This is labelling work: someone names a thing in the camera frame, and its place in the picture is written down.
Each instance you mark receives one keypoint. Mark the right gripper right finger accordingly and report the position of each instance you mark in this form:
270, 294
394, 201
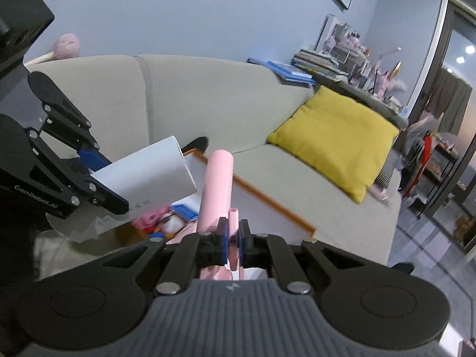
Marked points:
271, 253

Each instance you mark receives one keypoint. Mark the orange cardboard box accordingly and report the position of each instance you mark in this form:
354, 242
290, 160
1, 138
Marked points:
263, 213

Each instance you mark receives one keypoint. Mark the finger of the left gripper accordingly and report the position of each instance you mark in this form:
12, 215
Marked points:
71, 179
66, 123

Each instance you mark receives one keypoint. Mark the beige fabric sofa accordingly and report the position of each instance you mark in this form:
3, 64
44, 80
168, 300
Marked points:
135, 101

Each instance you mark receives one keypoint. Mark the person right leg black sock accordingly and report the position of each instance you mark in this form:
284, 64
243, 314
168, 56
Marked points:
404, 267

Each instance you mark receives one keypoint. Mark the yellow cushion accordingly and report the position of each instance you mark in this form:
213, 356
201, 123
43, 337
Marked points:
340, 138

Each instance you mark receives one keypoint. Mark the pink plush toy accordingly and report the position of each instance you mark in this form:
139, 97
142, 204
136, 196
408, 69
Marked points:
66, 47

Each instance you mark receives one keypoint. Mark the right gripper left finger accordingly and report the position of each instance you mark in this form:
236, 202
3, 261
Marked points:
187, 258

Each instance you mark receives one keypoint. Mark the stack of books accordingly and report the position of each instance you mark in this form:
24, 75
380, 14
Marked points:
319, 64

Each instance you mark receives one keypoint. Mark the white paper roll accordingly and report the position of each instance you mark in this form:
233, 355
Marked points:
149, 179

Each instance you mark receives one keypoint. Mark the grey striped cushion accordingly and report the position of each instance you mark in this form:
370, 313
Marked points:
384, 177

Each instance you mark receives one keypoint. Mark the pink cylinder bottle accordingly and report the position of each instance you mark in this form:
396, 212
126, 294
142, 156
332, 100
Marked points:
216, 203

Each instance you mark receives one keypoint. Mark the blue book on sofa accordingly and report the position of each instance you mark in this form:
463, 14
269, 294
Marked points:
288, 73

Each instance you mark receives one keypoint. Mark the black rolling shelf cart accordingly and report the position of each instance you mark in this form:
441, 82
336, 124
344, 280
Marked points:
426, 167

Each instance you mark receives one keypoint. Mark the orange plush doll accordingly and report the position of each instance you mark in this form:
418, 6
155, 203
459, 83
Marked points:
163, 223

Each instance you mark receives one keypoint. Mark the person left leg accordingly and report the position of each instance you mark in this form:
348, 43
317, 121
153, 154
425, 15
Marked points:
199, 144

